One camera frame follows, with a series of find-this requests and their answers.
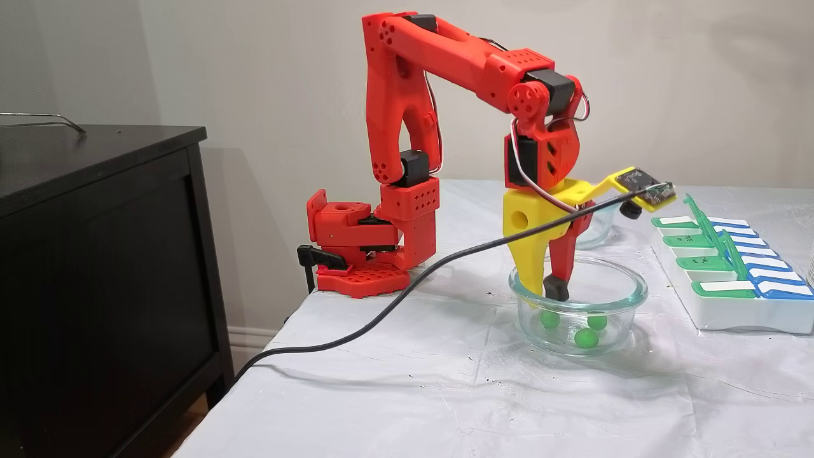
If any white weekly pill organizer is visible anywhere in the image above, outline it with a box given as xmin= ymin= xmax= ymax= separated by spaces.
xmin=651 ymin=194 xmax=814 ymax=335

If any clear glass bowl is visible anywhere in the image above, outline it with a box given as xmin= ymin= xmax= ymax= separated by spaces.
xmin=509 ymin=256 xmax=648 ymax=357
xmin=576 ymin=204 xmax=617 ymax=250

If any white tablecloth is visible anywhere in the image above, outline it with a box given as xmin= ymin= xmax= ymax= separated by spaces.
xmin=172 ymin=183 xmax=814 ymax=458

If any black table clamp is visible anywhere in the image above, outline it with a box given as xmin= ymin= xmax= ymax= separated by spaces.
xmin=297 ymin=245 xmax=347 ymax=293

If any black wooden cabinet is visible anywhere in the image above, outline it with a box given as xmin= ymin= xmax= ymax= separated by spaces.
xmin=0 ymin=125 xmax=235 ymax=458

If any black camera circuit board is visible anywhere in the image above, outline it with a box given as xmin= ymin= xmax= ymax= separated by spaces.
xmin=616 ymin=167 xmax=677 ymax=220

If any black camera cable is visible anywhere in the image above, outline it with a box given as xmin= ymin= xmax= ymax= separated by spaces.
xmin=232 ymin=183 xmax=675 ymax=385

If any thin metal wire rod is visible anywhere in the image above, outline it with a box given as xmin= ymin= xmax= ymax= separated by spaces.
xmin=0 ymin=113 xmax=87 ymax=135

